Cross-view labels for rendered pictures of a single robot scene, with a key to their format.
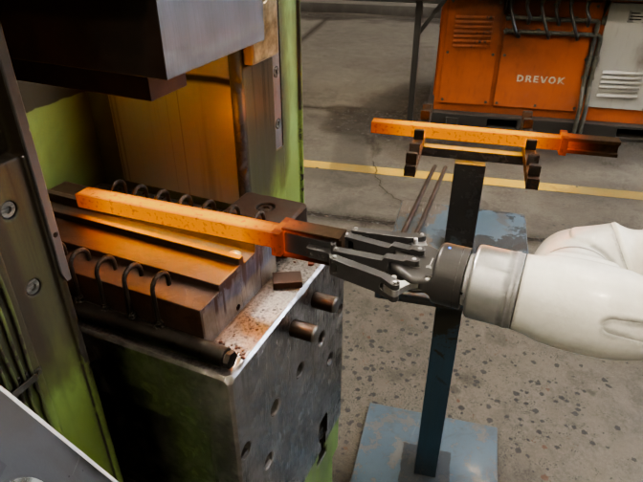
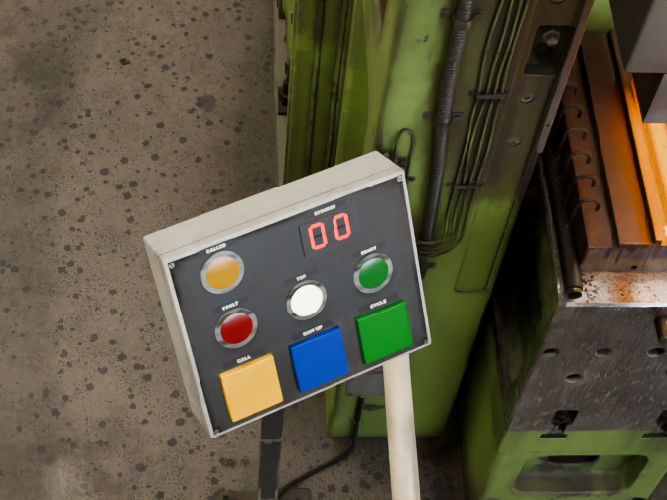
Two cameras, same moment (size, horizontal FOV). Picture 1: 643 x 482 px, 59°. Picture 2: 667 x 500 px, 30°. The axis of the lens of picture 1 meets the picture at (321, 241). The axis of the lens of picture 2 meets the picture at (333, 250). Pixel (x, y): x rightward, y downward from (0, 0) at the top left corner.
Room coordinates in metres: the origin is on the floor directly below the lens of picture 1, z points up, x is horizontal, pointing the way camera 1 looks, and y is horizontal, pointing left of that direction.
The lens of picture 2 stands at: (-0.31, -0.54, 2.49)
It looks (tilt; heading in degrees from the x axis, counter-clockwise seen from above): 57 degrees down; 58
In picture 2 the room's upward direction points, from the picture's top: 7 degrees clockwise
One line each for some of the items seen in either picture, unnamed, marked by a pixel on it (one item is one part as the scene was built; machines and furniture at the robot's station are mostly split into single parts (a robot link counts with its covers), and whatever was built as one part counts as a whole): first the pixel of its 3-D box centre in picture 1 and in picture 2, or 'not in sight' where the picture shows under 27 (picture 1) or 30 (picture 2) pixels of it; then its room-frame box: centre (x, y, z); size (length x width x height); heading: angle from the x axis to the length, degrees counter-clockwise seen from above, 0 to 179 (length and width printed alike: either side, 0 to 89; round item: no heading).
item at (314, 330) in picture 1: (304, 331); (665, 330); (0.66, 0.03, 0.87); 0.04 x 0.03 x 0.03; 66
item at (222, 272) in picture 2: not in sight; (222, 272); (0.01, 0.23, 1.16); 0.05 x 0.03 x 0.04; 156
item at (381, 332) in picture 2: not in sight; (382, 330); (0.22, 0.14, 1.01); 0.07 x 0.05 x 0.07; 1
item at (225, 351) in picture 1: (107, 317); (556, 187); (0.61, 0.29, 0.93); 0.40 x 0.03 x 0.03; 66
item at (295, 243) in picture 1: (309, 246); not in sight; (0.63, 0.02, 1.04); 0.07 x 0.01 x 0.03; 66
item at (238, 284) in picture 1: (124, 251); (626, 145); (0.75, 0.30, 0.96); 0.42 x 0.20 x 0.09; 66
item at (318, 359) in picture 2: not in sight; (318, 357); (0.12, 0.14, 1.01); 0.07 x 0.05 x 0.07; 1
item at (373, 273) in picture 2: not in sight; (373, 273); (0.22, 0.19, 1.09); 0.05 x 0.03 x 0.04; 156
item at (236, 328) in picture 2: not in sight; (236, 327); (0.02, 0.18, 1.09); 0.05 x 0.03 x 0.04; 156
